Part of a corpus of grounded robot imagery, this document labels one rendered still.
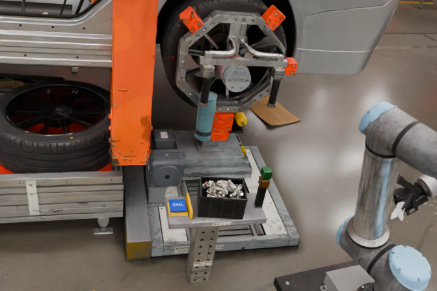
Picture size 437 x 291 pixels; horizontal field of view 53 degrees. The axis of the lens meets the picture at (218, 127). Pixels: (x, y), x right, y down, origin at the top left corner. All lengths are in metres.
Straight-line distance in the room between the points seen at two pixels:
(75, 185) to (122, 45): 0.80
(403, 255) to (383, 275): 0.10
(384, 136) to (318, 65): 1.35
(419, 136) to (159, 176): 1.38
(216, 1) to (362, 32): 0.89
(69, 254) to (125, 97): 0.91
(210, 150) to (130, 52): 1.10
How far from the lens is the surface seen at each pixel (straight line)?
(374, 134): 1.32
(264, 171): 1.86
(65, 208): 2.29
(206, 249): 2.06
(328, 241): 2.62
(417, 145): 1.26
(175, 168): 2.24
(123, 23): 1.67
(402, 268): 1.67
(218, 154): 2.63
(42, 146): 2.20
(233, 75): 2.08
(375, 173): 1.42
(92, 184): 2.20
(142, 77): 1.77
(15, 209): 2.31
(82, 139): 2.21
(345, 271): 1.94
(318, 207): 2.81
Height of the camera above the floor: 1.78
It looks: 33 degrees down
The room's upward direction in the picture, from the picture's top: 9 degrees clockwise
